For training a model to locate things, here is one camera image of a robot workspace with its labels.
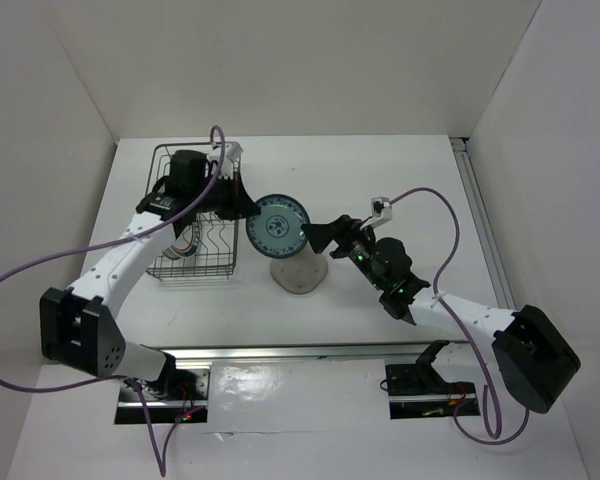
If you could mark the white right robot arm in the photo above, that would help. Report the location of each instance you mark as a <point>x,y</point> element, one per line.
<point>534,359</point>

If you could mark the clear glass square plate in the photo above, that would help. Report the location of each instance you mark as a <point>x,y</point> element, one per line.
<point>301,273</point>

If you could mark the blue white patterned plate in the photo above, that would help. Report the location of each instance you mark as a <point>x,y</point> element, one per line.
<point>277,231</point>

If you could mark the grey wire dish rack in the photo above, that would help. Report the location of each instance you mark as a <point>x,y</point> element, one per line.
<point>216,256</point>

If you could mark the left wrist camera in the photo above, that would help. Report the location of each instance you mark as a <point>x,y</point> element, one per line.
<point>232,158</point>

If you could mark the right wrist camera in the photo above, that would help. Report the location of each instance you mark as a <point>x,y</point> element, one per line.
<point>381,212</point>

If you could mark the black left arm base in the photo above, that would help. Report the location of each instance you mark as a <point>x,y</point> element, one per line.
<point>174,383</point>

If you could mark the aluminium right side rail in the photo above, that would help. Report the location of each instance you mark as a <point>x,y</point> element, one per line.
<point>495,266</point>

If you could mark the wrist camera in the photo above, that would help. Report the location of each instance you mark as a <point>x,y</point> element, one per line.
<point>381,212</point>
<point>232,158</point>

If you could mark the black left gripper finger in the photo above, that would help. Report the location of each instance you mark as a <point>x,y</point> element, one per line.
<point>241,199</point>
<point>237,211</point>

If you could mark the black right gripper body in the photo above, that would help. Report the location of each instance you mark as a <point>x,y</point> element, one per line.
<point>356,243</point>

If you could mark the aluminium rail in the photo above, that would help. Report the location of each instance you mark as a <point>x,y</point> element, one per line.
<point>297,352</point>
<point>495,266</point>

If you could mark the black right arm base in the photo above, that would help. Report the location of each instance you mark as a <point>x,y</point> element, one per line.
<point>409,372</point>

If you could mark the aluminium front rail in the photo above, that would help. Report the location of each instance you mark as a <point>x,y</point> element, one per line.
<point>297,352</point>

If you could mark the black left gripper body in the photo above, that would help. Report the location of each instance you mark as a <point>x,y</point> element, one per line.
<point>221,194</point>

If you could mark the green red rimmed white plate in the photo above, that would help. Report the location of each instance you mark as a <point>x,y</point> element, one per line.
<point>186,244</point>

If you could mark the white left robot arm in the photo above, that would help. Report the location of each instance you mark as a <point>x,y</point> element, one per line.
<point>78,324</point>

